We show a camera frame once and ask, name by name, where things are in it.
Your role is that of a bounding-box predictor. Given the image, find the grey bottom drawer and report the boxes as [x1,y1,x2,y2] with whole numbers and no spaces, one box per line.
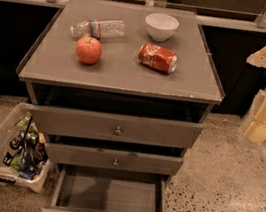
[42,165,167,212]

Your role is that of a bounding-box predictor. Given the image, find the grey drawer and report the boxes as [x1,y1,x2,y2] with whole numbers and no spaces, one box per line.
[29,105,203,149]
[42,165,167,212]
[45,143,184,176]

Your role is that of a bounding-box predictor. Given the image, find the red soda can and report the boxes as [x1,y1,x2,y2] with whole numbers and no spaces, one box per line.
[138,43,178,74]

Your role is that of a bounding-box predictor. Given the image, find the white ceramic bowl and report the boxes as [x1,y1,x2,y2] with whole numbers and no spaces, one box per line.
[145,13,179,42]

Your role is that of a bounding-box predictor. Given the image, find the grey top drawer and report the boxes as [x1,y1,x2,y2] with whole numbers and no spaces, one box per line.
[29,105,203,149]

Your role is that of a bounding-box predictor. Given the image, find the clear plastic water bottle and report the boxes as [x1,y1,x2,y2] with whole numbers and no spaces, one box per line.
[70,19,126,40]

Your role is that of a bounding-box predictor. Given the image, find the red apple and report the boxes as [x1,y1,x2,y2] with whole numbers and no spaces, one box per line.
[75,36,102,65]

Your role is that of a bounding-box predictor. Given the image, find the grey drawer cabinet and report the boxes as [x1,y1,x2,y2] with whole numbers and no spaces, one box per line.
[1,0,239,193]

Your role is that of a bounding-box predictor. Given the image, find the clear plastic storage bin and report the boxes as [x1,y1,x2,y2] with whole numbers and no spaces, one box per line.
[0,103,52,193]

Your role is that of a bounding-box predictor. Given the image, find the snack packets in bin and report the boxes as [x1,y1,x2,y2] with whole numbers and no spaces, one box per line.
[3,114,48,180]

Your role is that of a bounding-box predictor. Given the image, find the grey middle drawer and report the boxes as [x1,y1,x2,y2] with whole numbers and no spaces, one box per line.
[45,143,184,176]

